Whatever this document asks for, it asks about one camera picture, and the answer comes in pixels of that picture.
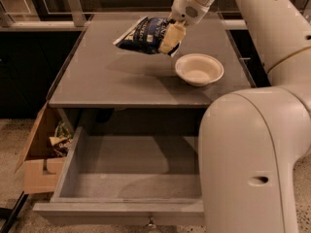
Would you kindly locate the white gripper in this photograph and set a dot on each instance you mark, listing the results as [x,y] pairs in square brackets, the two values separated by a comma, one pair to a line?
[185,10]

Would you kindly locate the blue chip bag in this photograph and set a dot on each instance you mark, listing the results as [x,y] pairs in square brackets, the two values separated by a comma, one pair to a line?
[145,35]

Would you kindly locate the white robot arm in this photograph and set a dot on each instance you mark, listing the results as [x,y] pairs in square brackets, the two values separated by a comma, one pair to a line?
[250,140]

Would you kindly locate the grey cabinet with top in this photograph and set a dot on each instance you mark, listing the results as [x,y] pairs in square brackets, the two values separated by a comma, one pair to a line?
[100,75]

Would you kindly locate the open grey top drawer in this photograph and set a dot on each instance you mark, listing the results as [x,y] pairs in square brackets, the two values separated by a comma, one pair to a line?
[135,180]

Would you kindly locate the metal drawer knob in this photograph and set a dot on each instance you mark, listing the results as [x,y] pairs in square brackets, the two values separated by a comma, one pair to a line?
[151,224]

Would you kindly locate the white paper bowl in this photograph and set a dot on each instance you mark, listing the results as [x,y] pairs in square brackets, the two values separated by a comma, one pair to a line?
[199,69]

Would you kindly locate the snack packets in box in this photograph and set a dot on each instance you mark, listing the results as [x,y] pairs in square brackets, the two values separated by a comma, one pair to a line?
[61,140]

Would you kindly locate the open cardboard box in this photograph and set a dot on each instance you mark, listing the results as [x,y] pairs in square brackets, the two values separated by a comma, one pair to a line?
[41,166]

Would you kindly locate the black stand leg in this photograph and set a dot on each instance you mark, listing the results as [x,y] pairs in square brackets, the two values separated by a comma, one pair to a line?
[10,215]

